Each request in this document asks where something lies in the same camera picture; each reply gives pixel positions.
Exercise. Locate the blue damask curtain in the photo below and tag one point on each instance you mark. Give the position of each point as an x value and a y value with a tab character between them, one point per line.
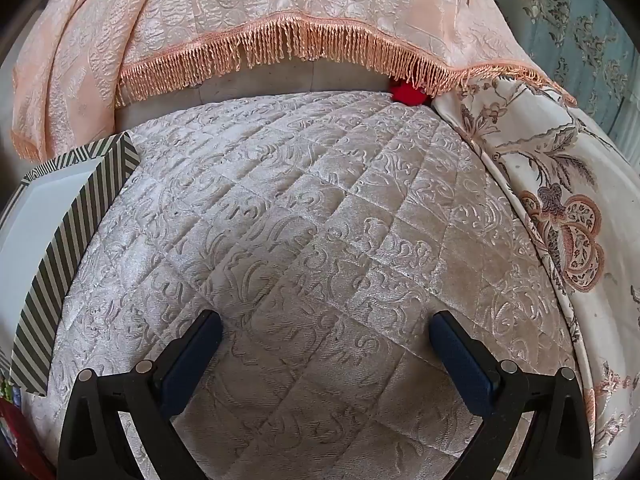
575	20

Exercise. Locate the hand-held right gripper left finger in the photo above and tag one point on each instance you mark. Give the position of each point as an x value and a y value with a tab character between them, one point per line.
192	355

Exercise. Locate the small red object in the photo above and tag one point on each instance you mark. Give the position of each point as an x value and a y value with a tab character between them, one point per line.
405	94

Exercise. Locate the grey sofa backrest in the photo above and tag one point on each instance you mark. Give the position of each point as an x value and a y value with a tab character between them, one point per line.
300	77

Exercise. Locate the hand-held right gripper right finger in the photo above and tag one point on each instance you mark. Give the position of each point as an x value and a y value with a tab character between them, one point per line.
460	360

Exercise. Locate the peach fringed throw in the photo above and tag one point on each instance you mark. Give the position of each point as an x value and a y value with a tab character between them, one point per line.
250	0

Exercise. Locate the quilted beige sofa cover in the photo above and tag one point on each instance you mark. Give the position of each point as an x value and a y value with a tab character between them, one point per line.
300	210

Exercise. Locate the floral printed cushion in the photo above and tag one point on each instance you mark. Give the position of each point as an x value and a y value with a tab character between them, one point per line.
575	170

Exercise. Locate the red patterned cloth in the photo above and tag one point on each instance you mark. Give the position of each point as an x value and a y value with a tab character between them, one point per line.
15	430

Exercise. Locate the striped jewelry tray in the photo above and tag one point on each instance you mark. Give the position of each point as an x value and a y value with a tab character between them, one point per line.
35	240

